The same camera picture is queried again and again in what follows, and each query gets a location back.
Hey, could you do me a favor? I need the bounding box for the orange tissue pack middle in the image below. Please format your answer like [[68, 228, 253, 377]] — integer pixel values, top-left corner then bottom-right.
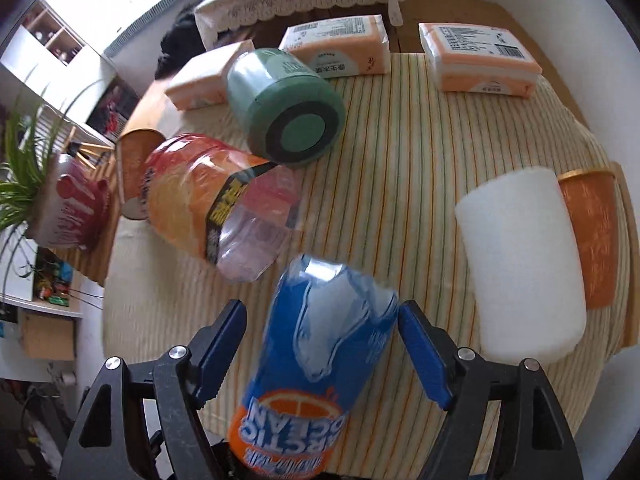
[[279, 14, 390, 79]]

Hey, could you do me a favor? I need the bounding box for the orange paper cup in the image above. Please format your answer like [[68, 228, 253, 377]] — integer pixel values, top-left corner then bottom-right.
[[115, 128, 165, 220]]

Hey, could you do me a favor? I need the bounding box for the white shelf unit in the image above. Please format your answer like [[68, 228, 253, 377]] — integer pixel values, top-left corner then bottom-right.
[[1, 0, 116, 124]]

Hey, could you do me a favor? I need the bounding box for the potted green plant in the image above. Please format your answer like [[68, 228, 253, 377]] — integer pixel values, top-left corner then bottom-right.
[[1, 96, 112, 268]]

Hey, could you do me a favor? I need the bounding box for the green cup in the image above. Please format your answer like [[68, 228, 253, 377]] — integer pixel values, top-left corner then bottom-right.
[[227, 48, 346, 167]]

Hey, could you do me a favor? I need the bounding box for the orange tissue pack large label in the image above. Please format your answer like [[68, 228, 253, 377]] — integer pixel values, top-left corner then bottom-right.
[[418, 23, 542, 98]]

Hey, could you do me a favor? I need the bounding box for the blue orange plastic cup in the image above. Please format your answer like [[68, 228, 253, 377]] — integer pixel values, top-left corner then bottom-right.
[[228, 255, 398, 479]]

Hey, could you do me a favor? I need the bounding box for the orange gold cup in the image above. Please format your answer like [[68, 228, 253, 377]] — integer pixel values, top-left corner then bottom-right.
[[558, 168, 618, 310]]

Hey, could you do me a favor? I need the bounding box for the striped cloth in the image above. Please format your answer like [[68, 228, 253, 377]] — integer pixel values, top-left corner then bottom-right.
[[103, 53, 634, 479]]

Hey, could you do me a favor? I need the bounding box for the white frosted cup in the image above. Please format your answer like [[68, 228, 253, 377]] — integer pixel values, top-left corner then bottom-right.
[[454, 167, 587, 365]]

